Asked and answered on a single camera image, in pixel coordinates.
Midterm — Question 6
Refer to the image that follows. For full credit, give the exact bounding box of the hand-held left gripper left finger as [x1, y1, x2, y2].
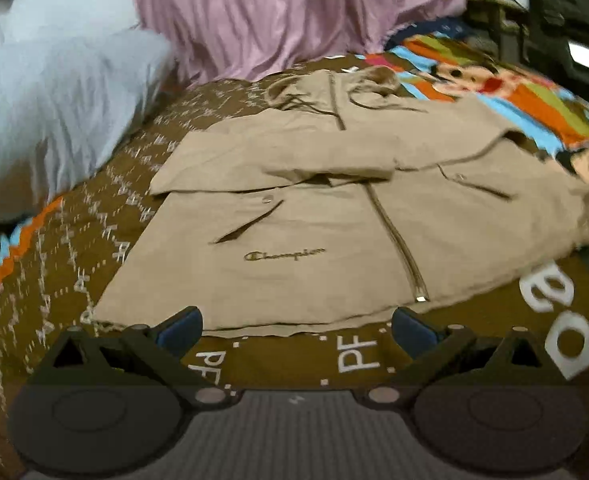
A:
[24, 306, 238, 413]

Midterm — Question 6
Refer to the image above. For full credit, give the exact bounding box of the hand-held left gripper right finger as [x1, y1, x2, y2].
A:
[358, 306, 567, 413]

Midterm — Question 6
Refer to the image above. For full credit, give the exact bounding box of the tan zip jacket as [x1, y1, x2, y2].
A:
[92, 66, 589, 338]

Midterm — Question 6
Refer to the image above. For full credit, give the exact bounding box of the brown cartoon printed blanket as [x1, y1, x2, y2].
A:
[0, 30, 589, 480]

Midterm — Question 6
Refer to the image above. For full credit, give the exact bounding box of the white pillow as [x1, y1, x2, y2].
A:
[0, 0, 176, 224]

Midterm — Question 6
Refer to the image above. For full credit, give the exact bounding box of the dark blue cloth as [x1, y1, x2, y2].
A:
[399, 17, 471, 45]

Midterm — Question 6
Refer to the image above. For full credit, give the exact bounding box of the pink satin cloth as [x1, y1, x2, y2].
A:
[132, 0, 475, 86]

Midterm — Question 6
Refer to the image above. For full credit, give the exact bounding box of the black mesh chair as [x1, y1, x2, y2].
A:
[521, 0, 589, 92]

